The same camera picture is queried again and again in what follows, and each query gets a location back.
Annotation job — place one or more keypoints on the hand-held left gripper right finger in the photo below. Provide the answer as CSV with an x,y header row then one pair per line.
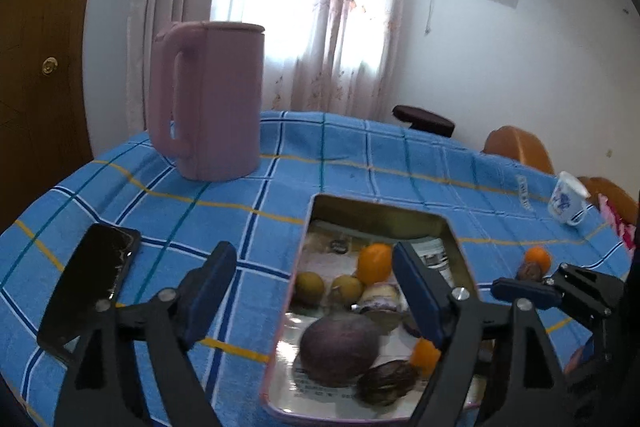
x,y
417,297

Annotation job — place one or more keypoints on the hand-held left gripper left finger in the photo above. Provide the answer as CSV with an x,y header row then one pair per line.
x,y
210,294

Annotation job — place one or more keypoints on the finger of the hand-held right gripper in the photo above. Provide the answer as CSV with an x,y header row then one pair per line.
x,y
520,289

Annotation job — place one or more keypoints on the dark brown wrinkled fruit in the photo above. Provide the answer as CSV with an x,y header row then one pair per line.
x,y
387,382
527,273

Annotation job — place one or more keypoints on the short sugarcane piece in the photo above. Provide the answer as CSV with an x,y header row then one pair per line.
x,y
380,296

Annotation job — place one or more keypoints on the small orange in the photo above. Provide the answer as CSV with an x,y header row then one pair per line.
x,y
375,262
539,256
424,354

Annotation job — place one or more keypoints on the small yellow-brown round fruit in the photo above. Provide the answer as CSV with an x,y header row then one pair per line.
x,y
347,289
309,288

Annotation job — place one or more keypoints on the metal tray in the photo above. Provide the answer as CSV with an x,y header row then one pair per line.
x,y
380,214

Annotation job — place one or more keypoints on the large purple passion fruit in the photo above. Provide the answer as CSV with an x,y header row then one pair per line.
x,y
340,347

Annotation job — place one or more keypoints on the white mug with blue print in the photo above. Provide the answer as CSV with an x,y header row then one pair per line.
x,y
565,202

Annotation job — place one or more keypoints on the pink floral cloth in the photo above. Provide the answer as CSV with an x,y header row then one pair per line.
x,y
617,222

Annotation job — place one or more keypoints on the black cracked smartphone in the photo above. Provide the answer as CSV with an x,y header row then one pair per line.
x,y
95,267

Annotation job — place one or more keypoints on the brown leather chair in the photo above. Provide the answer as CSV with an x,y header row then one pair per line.
x,y
520,149

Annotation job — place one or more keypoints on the blue plaid tablecloth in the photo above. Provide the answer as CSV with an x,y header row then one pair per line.
x,y
350,157

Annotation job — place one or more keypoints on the dark round stool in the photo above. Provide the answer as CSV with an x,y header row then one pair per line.
x,y
425,119

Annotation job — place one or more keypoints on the pink electric kettle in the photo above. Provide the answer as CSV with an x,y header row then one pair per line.
x,y
220,107

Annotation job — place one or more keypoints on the brown wooden door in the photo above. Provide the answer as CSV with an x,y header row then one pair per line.
x,y
40,132

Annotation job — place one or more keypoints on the brass door knob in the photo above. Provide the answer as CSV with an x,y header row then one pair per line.
x,y
49,66

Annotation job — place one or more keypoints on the floral sheer curtain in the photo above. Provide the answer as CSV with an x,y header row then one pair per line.
x,y
325,32

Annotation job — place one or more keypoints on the white air conditioner pipe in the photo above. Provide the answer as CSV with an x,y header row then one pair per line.
x,y
429,7

